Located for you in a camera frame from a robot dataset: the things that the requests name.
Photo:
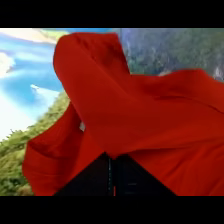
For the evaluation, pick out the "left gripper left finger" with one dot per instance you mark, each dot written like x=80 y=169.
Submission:
x=91 y=180

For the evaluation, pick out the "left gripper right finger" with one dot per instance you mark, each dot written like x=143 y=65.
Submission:
x=136 y=180

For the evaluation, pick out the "red T-shirt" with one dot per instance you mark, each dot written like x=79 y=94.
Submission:
x=110 y=100

